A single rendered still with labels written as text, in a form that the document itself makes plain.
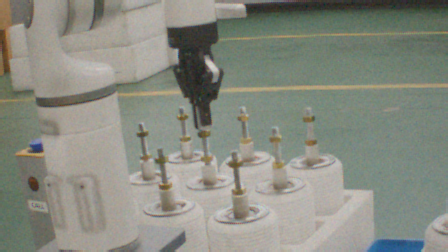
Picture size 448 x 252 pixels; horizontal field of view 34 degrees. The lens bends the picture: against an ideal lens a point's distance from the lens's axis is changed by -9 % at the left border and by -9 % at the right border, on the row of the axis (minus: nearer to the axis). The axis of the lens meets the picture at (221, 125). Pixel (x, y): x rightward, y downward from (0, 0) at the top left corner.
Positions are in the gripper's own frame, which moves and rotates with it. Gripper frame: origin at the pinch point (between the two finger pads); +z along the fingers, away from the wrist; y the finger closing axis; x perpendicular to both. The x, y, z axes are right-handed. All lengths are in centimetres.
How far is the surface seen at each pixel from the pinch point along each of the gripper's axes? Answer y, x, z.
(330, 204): 8.7, 16.2, 16.3
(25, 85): -300, 39, 33
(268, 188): 9.8, 4.5, 10.3
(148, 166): -9.0, -6.2, 8.2
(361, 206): 9.7, 21.8, 18.1
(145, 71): -252, 92, 32
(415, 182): -30, 70, 35
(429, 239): 42.2, 8.2, 11.0
